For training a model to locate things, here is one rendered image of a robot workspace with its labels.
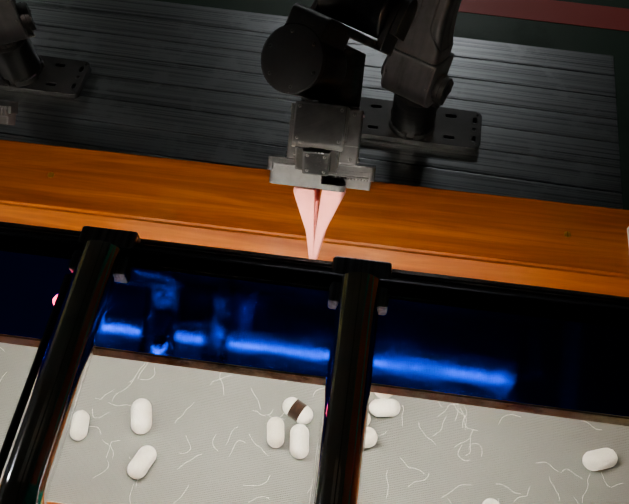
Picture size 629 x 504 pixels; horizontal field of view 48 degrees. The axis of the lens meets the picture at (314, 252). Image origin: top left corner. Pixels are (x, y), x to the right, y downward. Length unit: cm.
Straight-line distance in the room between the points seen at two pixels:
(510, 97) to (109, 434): 74
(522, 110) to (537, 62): 11
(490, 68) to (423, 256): 43
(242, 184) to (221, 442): 31
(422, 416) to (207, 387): 23
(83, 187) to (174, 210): 12
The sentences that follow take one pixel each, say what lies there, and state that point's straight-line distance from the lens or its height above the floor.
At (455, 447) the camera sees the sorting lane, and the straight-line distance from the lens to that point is 76.
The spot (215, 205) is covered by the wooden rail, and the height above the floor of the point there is 77.
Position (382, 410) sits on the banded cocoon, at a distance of 74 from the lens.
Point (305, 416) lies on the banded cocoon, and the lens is 73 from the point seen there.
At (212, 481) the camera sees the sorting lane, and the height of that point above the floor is 74.
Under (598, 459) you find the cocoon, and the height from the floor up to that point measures 76.
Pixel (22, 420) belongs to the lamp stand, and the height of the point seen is 112.
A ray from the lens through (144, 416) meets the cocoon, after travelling 75.
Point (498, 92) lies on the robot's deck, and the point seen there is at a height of 67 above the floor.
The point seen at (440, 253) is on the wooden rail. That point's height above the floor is 76.
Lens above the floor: 146
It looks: 59 degrees down
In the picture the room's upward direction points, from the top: straight up
